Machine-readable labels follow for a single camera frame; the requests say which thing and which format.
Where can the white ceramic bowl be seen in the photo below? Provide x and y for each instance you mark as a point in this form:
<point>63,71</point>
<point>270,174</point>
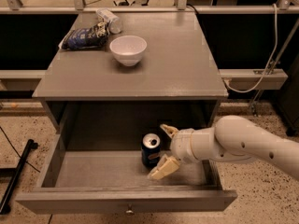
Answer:
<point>128,49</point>

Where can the open grey top drawer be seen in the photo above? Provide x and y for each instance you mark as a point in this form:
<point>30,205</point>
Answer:
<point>97,171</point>

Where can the clear plastic water bottle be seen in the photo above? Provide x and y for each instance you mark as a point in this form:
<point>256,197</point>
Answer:
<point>114,22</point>

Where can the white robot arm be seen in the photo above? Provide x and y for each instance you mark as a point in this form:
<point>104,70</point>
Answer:
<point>232,139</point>

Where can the black floor bar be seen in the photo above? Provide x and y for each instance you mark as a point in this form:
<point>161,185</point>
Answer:
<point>14,174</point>

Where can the grey metal railing frame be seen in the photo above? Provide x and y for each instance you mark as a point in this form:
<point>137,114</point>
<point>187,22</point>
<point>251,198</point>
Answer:
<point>149,3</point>

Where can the blue pepsi can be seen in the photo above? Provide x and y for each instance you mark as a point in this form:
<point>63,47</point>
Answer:
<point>150,149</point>

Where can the metal drawer knob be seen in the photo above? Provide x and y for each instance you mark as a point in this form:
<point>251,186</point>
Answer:
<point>129,211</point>

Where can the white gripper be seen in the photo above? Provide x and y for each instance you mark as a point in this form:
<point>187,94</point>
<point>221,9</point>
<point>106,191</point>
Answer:
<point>181,145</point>

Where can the blue chip bag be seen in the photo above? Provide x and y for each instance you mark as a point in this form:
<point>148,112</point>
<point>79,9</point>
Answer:
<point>83,38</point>

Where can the grey wooden cabinet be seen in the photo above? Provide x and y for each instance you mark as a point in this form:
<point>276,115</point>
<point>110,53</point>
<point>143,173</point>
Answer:
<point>159,69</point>

